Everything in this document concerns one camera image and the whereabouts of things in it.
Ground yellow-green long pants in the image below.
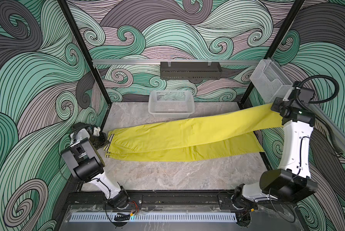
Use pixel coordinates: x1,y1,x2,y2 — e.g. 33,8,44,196
104,104,282,162

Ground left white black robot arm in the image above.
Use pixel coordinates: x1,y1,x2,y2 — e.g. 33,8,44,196
60,122,129,208

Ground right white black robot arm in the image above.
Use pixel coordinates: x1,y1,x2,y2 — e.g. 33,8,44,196
231,75,343,210

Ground white plastic mesh basket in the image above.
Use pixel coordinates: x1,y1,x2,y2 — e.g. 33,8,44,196
148,90,195,119

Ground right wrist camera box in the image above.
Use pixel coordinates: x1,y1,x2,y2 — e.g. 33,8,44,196
283,87,294,102

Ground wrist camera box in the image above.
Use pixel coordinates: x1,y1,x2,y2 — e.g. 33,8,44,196
283,87,294,102
93,127,101,137

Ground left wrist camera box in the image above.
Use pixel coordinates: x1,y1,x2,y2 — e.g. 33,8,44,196
93,127,101,137

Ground clear acrylic wall holder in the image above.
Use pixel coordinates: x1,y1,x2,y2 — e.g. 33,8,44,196
250,59,293,104

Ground right aluminium rail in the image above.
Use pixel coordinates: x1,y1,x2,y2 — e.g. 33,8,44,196
267,59,345,164

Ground aluminium rail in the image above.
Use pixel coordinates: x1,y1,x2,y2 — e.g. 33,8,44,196
92,59,260,66
267,59,345,164

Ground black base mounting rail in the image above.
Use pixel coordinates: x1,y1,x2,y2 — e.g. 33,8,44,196
63,190,294,211

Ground white slotted cable duct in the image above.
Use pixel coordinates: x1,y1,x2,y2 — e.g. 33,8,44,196
69,212,237,223

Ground back aluminium rail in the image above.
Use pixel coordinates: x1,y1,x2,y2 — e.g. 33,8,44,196
92,59,260,66

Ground black perforated wall tray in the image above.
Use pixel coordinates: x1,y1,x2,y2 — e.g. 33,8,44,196
160,62,223,83

